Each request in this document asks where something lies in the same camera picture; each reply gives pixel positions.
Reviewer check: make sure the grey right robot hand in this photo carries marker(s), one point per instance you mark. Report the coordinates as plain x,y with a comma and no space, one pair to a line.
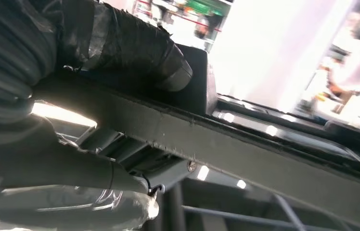
55,159

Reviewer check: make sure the person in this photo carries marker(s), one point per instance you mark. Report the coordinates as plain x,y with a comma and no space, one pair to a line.
339,83

